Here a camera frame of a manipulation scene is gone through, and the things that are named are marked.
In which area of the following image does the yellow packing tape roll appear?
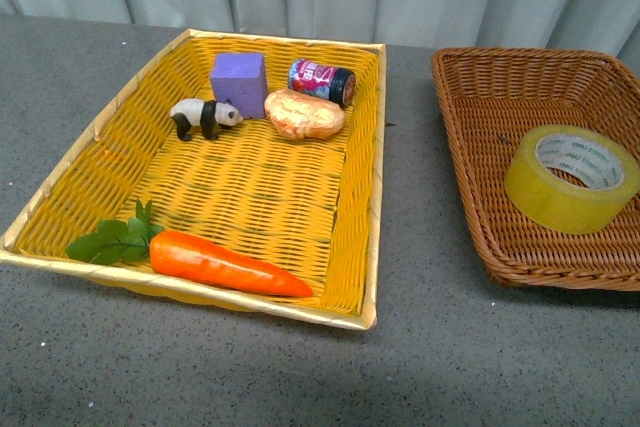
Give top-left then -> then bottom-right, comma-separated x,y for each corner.
504,124 -> 639,235

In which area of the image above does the brown wicker basket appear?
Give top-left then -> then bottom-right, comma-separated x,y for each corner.
431,47 -> 639,292

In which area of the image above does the toy panda figure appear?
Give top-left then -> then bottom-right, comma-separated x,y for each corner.
169,98 -> 244,142

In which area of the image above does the small red labelled jar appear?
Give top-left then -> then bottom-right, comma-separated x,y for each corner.
287,58 -> 356,108

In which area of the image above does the toy bread loaf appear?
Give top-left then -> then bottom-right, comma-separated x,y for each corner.
264,89 -> 346,139

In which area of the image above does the toy orange carrot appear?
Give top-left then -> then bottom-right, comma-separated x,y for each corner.
66,201 -> 313,298

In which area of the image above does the yellow woven basket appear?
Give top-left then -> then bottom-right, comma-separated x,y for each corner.
1,29 -> 386,330

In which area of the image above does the purple foam block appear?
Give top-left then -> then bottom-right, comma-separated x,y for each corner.
210,52 -> 268,119

